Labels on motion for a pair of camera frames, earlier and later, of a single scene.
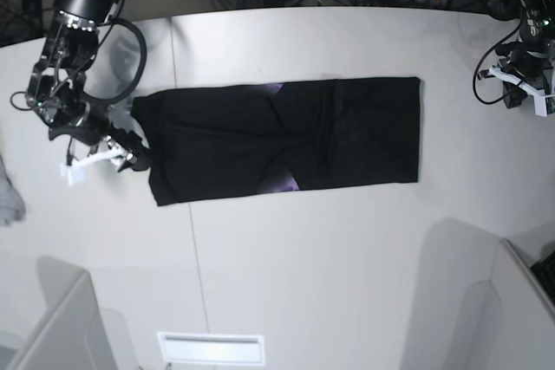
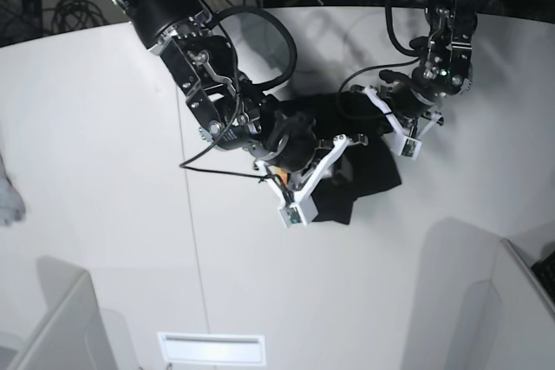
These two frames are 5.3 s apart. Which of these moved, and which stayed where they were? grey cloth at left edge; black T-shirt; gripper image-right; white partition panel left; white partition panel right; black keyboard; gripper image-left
Moved: black T-shirt; gripper image-right; gripper image-left
Stayed: white partition panel left; white partition panel right; black keyboard; grey cloth at left edge
